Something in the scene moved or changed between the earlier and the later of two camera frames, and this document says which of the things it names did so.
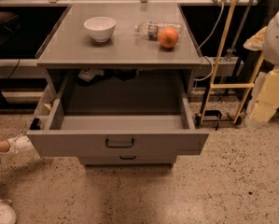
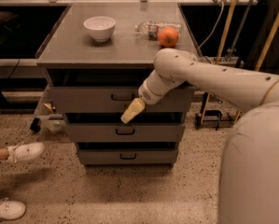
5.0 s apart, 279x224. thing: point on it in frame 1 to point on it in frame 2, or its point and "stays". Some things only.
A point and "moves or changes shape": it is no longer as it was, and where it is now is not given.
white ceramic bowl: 101,28 stays
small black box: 35,124 stays
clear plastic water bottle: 151,30 stays
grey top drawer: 119,113 moves or changes shape
